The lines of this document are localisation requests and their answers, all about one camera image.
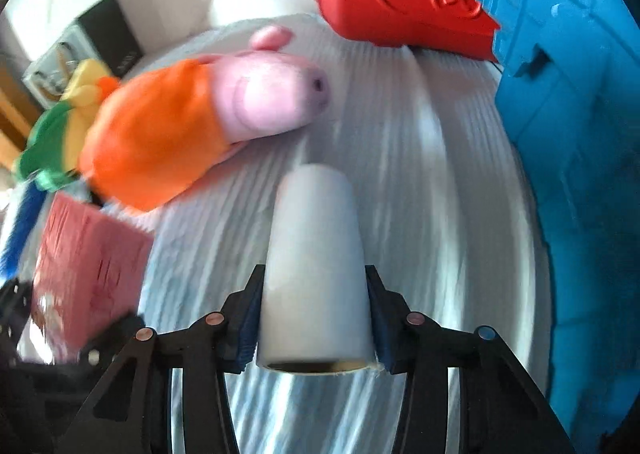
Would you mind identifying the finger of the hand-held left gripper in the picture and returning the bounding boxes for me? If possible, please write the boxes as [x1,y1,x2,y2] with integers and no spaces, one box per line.
[0,278,36,365]
[75,313,147,370]

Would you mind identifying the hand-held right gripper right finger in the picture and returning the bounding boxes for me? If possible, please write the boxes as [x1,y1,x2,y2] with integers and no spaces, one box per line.
[364,265,576,454]

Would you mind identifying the red tissue packet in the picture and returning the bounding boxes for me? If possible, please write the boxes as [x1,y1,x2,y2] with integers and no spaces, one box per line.
[30,191,155,365]

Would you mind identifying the blue storage box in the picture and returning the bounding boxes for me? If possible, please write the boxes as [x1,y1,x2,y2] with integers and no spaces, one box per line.
[475,0,640,435]

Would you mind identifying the wide wooden door frame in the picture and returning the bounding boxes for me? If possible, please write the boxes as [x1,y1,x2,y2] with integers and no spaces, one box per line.
[0,88,41,169]

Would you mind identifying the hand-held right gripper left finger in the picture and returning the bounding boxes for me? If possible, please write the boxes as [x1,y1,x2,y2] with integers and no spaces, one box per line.
[72,264,266,454]

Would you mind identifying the blue feather toy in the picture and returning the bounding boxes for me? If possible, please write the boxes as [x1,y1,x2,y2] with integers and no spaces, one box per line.
[0,181,46,279]

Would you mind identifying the pig plush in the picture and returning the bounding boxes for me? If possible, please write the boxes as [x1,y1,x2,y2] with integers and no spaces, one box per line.
[77,26,332,213]

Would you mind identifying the striped cloth covered desktop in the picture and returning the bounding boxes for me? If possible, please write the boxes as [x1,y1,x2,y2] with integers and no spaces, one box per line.
[0,14,556,454]

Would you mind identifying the white paper roll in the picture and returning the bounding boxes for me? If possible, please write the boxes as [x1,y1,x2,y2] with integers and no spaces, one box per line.
[255,164,383,377]

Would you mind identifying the dark gift box with handle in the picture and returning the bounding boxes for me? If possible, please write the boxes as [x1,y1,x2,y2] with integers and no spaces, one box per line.
[22,0,146,112]

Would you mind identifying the green and yellow duck plush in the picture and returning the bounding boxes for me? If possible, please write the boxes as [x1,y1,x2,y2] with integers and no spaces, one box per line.
[12,58,121,192]

